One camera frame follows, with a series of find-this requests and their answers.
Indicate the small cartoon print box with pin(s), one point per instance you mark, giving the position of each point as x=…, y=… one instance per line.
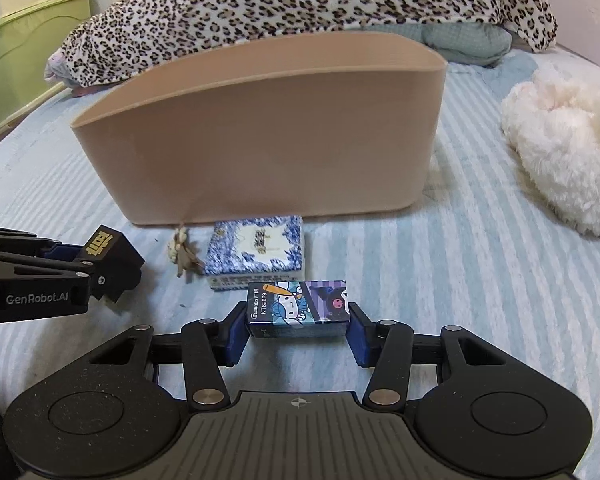
x=300, y=310

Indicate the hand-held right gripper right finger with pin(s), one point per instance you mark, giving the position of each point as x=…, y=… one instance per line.
x=361, y=337

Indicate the beige oval storage basket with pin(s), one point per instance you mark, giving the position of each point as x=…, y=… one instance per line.
x=260, y=160

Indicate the leopard print blanket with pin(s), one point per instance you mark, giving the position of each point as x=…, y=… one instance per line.
x=280, y=0

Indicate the blue striped bed sheet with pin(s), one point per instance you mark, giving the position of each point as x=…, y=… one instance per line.
x=480, y=285

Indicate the blue and white patterned box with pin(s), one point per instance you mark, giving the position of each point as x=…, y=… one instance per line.
x=255, y=250

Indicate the teal pillow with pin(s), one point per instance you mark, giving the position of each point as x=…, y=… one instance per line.
x=455, y=42

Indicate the black box with gold print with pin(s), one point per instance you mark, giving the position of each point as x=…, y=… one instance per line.
x=120, y=260

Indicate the green headboard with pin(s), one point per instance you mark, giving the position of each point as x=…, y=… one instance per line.
x=20, y=60

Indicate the pale purple cloth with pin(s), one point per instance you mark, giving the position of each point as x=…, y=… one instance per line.
x=57, y=67

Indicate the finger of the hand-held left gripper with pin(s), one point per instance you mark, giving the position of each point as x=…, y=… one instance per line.
x=40, y=271
x=67, y=253

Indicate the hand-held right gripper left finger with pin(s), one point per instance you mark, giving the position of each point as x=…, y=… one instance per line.
x=236, y=335

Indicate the white plush toy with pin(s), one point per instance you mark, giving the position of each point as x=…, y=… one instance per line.
x=565, y=160

